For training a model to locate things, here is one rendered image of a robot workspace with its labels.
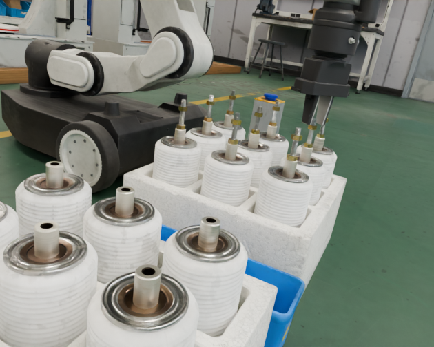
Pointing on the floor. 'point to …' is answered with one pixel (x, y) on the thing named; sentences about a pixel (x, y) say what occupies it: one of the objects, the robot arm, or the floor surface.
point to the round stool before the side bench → (271, 57)
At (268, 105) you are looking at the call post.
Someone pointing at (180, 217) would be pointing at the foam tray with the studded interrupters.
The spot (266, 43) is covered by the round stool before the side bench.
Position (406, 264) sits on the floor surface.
